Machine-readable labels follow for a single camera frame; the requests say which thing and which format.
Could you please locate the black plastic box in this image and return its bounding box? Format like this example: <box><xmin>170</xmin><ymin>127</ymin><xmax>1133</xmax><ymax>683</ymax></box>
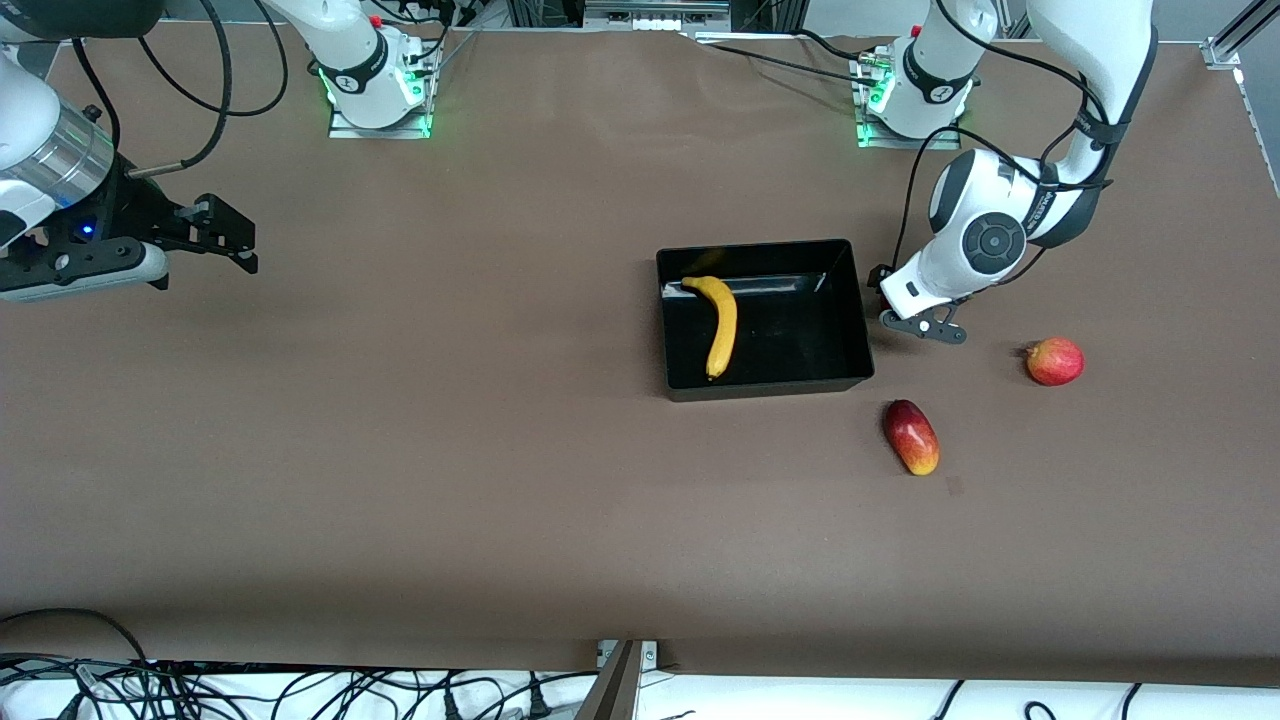
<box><xmin>656</xmin><ymin>238</ymin><xmax>876</xmax><ymax>403</ymax></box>

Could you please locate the yellow banana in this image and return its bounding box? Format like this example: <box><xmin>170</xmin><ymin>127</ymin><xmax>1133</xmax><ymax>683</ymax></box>
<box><xmin>681</xmin><ymin>276</ymin><xmax>739</xmax><ymax>381</ymax></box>

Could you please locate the red yellow mango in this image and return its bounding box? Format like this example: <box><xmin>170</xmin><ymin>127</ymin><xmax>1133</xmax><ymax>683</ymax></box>
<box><xmin>882</xmin><ymin>399</ymin><xmax>941</xmax><ymax>477</ymax></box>

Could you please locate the red apple right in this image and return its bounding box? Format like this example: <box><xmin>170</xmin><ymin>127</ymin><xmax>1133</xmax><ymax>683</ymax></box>
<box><xmin>1025</xmin><ymin>337</ymin><xmax>1086</xmax><ymax>387</ymax></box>

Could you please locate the grey metal device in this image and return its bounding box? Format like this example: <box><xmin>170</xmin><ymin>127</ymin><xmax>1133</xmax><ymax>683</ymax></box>
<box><xmin>583</xmin><ymin>0</ymin><xmax>733</xmax><ymax>36</ymax></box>

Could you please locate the dark slanted bar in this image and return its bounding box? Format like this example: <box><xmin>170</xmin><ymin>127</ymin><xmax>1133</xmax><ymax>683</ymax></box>
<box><xmin>575</xmin><ymin>640</ymin><xmax>643</xmax><ymax>720</ymax></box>

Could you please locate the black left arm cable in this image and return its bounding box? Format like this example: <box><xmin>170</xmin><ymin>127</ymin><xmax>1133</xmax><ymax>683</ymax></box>
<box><xmin>888</xmin><ymin>0</ymin><xmax>1126</xmax><ymax>291</ymax></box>

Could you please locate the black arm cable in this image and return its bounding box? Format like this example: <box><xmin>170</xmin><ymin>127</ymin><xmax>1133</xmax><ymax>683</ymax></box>
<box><xmin>70</xmin><ymin>0</ymin><xmax>291</xmax><ymax>179</ymax></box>
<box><xmin>888</xmin><ymin>0</ymin><xmax>1126</xmax><ymax>291</ymax></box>

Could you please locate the aluminium left arm base plate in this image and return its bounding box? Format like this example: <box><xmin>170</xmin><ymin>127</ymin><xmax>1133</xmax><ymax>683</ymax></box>
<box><xmin>855</xmin><ymin>45</ymin><xmax>963</xmax><ymax>151</ymax></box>

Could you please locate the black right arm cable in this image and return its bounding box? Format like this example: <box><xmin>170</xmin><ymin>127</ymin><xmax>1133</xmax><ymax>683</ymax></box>
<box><xmin>70</xmin><ymin>0</ymin><xmax>291</xmax><ymax>179</ymax></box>

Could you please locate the aluminium right arm base plate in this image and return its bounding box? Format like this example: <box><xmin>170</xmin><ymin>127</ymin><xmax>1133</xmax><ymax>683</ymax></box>
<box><xmin>326</xmin><ymin>40</ymin><xmax>441</xmax><ymax>140</ymax></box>

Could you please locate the black cable on table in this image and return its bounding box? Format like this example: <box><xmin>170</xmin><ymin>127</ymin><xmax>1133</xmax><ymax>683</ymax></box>
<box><xmin>690</xmin><ymin>30</ymin><xmax>881</xmax><ymax>87</ymax></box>

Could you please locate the black looped cable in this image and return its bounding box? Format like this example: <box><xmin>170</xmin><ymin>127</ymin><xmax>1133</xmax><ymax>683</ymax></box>
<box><xmin>0</xmin><ymin>606</ymin><xmax>151</xmax><ymax>666</ymax></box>

